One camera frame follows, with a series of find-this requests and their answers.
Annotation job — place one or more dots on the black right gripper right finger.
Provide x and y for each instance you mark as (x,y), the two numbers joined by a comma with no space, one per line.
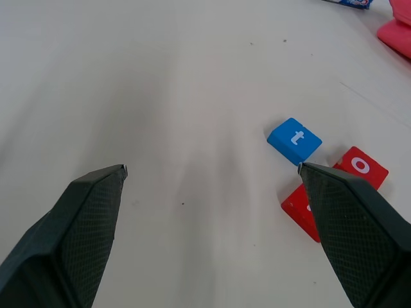
(359,237)

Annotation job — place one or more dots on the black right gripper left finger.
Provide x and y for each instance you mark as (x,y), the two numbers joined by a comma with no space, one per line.
(64,240)

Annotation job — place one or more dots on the red letter tile r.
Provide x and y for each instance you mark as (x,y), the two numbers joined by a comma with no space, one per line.
(298,213)

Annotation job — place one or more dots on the blue letter tile t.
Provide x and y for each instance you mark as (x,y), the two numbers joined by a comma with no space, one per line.
(284,138)

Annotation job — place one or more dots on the pink fabric zip pouch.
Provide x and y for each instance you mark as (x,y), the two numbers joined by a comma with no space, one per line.
(398,32)

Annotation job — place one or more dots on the blue white toothpaste box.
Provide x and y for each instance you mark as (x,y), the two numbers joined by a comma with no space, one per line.
(353,3)

